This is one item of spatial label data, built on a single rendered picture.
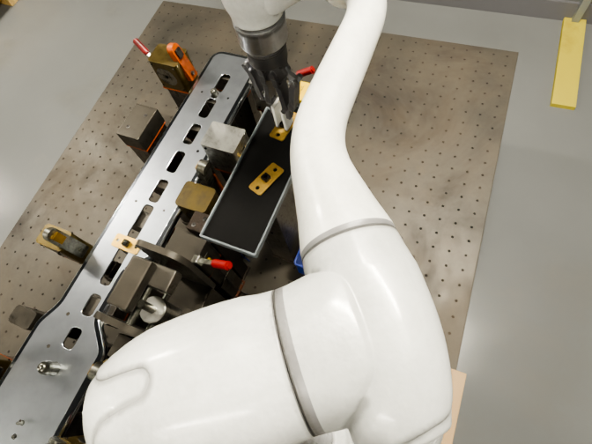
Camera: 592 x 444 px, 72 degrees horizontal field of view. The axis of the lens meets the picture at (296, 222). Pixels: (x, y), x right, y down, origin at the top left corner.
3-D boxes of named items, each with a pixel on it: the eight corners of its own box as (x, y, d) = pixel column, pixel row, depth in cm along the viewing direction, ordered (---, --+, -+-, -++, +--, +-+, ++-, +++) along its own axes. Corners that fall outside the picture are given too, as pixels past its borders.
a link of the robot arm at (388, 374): (407, 203, 35) (257, 252, 35) (515, 431, 27) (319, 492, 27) (398, 255, 46) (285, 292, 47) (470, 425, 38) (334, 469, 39)
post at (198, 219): (237, 262, 135) (195, 210, 99) (250, 267, 134) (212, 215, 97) (231, 276, 133) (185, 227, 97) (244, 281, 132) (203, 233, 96)
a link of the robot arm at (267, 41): (249, -12, 71) (256, 18, 76) (220, 24, 68) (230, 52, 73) (294, 2, 68) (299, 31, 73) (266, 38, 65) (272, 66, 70)
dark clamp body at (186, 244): (222, 272, 135) (176, 225, 100) (254, 284, 131) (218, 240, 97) (212, 292, 132) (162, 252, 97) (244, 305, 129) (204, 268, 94)
